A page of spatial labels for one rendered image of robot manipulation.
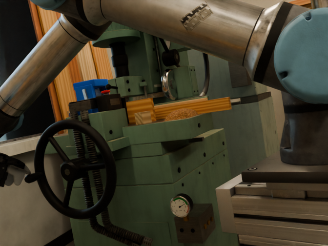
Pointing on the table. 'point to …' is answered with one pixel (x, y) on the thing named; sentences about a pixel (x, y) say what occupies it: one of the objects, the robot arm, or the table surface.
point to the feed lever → (170, 55)
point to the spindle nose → (119, 59)
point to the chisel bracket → (127, 86)
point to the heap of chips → (182, 113)
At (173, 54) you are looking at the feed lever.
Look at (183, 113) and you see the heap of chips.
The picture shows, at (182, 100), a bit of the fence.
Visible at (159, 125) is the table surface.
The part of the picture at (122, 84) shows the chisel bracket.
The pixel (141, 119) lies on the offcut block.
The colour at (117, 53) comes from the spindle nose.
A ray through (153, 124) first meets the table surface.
